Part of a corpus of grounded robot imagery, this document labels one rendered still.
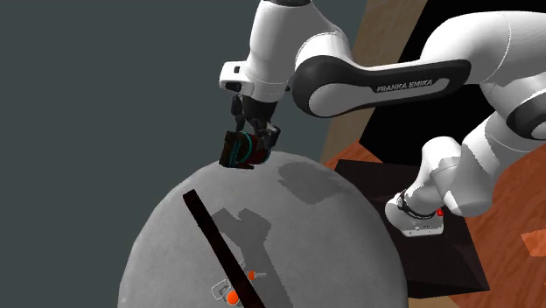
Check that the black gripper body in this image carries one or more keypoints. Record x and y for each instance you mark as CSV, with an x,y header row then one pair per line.
x,y
260,111

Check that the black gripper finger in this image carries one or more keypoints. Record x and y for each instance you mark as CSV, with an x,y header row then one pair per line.
x,y
269,134
238,113

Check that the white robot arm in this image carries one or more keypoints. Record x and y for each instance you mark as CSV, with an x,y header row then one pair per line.
x,y
273,42

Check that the long black bar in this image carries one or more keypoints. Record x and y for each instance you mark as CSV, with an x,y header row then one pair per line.
x,y
213,230

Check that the round grey table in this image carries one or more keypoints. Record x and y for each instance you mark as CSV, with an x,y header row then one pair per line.
x,y
320,239

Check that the grey tool with orange knobs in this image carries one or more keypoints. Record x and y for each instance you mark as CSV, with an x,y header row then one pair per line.
x,y
232,297

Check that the dark robot stand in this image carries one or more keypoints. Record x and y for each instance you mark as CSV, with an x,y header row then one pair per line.
x,y
431,264

